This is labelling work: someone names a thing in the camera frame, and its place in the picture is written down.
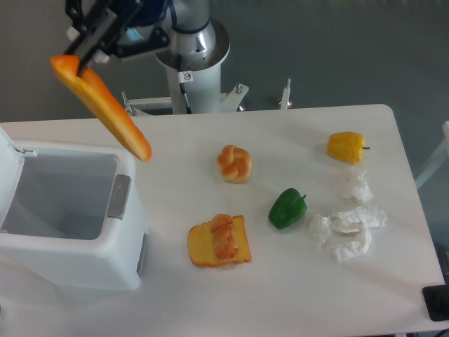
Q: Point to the crumpled white tissue small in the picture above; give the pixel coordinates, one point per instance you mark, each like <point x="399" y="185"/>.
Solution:
<point x="319" y="228"/>

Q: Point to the crumpled white tissue upper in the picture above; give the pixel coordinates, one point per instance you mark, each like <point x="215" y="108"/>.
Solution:
<point x="357" y="188"/>

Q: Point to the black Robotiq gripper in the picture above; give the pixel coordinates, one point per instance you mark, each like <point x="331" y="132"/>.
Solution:
<point x="108" y="28"/>

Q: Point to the green bell pepper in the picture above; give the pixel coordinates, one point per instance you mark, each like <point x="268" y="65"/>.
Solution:
<point x="289" y="207"/>

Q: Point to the black device at edge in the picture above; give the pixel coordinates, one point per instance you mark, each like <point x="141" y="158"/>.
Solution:
<point x="436" y="301"/>

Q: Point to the white furniture edge right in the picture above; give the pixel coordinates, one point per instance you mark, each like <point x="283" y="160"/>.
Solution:
<point x="437" y="158"/>

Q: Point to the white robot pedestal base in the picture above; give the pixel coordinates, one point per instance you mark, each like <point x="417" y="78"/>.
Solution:
<point x="193" y="71"/>

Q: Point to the long orange baguette bread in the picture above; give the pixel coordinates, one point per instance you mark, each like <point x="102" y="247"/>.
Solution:
<point x="94" y="94"/>

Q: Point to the yellow bell pepper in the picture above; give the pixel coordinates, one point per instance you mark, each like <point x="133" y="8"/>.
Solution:
<point x="347" y="146"/>

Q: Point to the braided round bread roll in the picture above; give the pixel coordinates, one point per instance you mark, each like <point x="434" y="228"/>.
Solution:
<point x="234" y="164"/>

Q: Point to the white plastic trash can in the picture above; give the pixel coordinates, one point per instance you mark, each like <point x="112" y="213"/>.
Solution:
<point x="71" y="213"/>

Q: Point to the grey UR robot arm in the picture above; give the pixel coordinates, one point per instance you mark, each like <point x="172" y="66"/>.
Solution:
<point x="183" y="16"/>

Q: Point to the crumpled white tissue large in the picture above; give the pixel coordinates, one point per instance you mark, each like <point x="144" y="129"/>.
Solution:
<point x="354" y="227"/>

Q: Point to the yellow toast slice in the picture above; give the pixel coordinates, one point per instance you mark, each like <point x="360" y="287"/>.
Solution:
<point x="200" y="245"/>

